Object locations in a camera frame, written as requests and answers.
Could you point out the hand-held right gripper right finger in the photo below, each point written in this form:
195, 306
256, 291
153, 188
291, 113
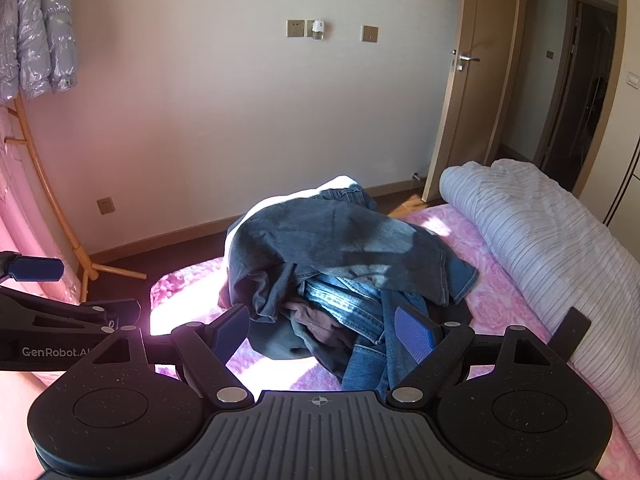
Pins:
412, 332

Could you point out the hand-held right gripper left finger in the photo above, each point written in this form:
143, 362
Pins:
232, 327

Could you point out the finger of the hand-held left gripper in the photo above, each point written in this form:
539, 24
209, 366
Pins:
75, 310
35, 268

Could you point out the dark grey jeans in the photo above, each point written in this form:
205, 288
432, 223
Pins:
325, 230

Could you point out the wooden coat rack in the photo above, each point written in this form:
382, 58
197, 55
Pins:
80, 250

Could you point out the black garment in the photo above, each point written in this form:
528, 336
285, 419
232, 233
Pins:
300, 347

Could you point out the blue jeans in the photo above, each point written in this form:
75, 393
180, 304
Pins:
345, 300

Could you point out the brown garment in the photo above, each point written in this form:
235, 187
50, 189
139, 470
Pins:
320, 322

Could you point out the pink floral blanket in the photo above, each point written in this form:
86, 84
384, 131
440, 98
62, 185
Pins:
480, 270

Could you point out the black phone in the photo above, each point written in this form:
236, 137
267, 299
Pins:
570, 332

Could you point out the striped white quilt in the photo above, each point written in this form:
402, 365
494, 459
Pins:
540, 240

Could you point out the wooden door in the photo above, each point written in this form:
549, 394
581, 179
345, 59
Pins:
475, 110

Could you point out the silver puffer jacket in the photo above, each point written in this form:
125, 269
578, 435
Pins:
35, 35

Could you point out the white wardrobe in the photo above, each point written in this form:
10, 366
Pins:
625, 195

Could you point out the dark hallway door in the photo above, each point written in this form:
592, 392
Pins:
575, 85

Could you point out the white plug-in device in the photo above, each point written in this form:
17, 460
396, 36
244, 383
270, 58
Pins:
316, 30

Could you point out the beige low wall outlet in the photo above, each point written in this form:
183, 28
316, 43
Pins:
105, 205

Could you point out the beige wall switch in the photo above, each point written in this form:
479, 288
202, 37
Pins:
369, 33

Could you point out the white hallway wall panel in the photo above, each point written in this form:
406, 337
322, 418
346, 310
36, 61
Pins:
634, 79

